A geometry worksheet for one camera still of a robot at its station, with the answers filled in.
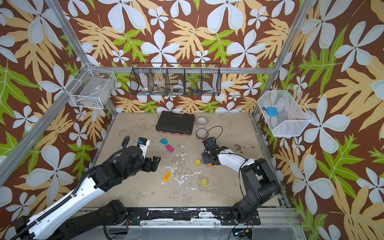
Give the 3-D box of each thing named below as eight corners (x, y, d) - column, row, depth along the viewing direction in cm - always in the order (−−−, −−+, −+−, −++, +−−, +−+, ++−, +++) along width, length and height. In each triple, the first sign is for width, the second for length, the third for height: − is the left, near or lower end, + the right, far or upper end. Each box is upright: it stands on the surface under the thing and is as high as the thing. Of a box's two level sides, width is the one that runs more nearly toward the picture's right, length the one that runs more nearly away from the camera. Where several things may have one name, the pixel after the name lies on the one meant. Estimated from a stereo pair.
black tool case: (155, 132, 110) (154, 128, 106) (163, 114, 122) (162, 109, 118) (191, 138, 107) (191, 133, 103) (195, 118, 119) (195, 114, 115)
